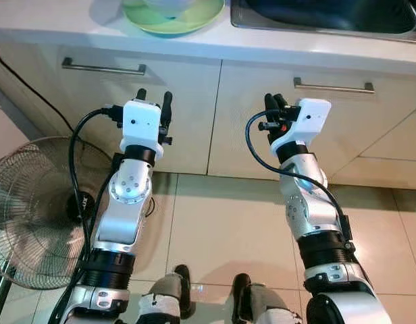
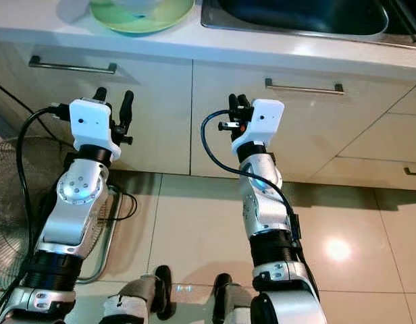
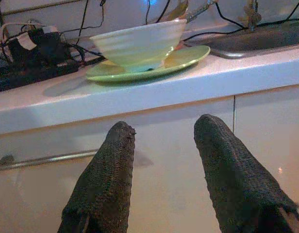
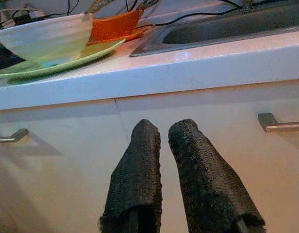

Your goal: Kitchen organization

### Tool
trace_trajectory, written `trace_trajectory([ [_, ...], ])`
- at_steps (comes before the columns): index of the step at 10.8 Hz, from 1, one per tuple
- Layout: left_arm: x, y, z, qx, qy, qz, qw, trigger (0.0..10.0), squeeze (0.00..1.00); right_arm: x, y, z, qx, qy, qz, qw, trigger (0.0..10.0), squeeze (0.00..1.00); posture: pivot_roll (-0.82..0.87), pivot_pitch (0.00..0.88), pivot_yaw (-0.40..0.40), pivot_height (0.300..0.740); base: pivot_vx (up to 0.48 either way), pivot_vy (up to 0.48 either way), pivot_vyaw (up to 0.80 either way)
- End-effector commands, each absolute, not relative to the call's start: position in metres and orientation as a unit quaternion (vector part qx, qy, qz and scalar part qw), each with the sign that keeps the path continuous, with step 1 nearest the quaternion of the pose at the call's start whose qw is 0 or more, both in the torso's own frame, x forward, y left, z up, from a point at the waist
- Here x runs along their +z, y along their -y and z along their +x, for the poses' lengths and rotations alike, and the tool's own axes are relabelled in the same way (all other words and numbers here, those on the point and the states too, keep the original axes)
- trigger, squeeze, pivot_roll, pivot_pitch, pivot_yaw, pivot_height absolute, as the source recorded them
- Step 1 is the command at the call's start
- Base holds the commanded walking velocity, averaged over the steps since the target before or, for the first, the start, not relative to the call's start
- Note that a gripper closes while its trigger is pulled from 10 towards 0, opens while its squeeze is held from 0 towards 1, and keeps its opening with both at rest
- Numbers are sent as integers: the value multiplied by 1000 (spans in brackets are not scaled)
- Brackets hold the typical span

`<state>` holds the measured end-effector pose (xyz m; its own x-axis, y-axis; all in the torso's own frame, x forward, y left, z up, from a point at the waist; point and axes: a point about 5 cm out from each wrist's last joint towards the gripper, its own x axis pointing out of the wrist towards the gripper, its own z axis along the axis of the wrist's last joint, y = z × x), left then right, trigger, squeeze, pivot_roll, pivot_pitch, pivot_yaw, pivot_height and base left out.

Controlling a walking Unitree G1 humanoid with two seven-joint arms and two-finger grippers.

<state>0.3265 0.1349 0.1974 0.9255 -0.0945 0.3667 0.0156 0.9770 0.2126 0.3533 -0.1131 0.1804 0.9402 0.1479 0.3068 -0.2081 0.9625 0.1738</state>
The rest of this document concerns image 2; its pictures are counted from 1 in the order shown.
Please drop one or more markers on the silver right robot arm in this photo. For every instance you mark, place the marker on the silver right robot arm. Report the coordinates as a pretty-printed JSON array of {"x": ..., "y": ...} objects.
[{"x": 262, "y": 202}]

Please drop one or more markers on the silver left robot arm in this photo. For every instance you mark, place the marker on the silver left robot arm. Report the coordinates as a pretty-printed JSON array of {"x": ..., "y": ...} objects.
[{"x": 80, "y": 189}]

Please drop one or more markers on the green plate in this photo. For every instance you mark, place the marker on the green plate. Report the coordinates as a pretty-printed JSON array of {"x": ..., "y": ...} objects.
[{"x": 174, "y": 17}]

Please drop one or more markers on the stainless steel sink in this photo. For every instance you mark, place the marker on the stainless steel sink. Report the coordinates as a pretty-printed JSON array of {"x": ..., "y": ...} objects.
[{"x": 302, "y": 13}]

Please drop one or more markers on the metal grille floor fan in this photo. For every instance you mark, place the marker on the metal grille floor fan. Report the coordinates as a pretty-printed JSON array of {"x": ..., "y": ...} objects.
[{"x": 5, "y": 202}]

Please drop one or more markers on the beige corner cabinet front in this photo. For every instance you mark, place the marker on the beige corner cabinet front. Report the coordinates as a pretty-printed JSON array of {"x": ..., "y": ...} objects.
[{"x": 383, "y": 142}]

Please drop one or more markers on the robot left leg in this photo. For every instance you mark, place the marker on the robot left leg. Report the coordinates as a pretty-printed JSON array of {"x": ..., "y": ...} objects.
[{"x": 134, "y": 297}]

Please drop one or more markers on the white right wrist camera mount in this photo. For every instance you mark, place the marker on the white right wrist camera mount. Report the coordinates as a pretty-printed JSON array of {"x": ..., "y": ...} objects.
[{"x": 265, "y": 118}]

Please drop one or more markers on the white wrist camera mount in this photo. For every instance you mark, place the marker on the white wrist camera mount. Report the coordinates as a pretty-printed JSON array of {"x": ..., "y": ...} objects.
[
  {"x": 265, "y": 118},
  {"x": 90, "y": 125}
]

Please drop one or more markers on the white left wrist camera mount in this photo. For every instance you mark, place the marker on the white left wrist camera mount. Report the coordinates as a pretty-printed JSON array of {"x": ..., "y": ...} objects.
[{"x": 90, "y": 125}]

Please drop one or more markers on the chrome tube frame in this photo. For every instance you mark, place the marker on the chrome tube frame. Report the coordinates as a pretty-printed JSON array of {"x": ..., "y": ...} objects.
[{"x": 115, "y": 223}]

